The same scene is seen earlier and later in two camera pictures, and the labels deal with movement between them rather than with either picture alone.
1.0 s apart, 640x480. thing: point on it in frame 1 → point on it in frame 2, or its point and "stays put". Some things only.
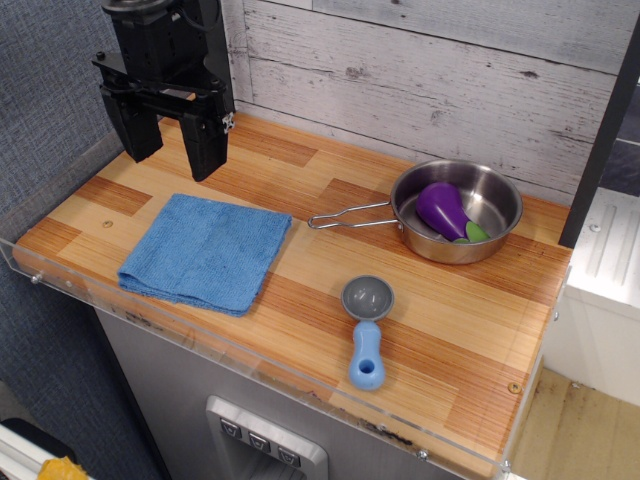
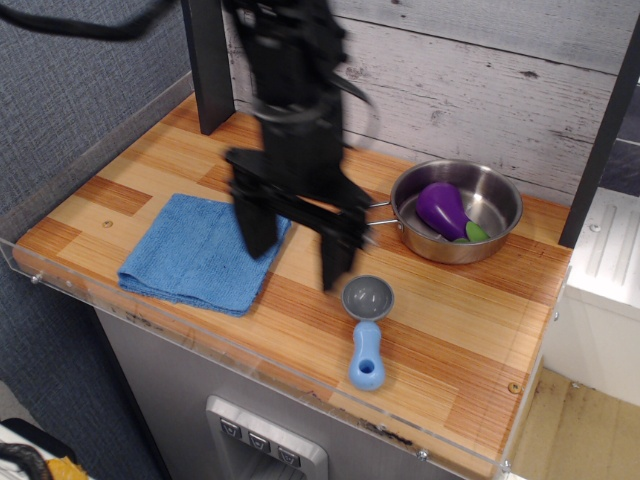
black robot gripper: (163, 58) → (299, 165)
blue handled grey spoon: (367, 299) stays put
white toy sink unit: (595, 342) stays put
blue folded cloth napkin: (209, 254) stays put
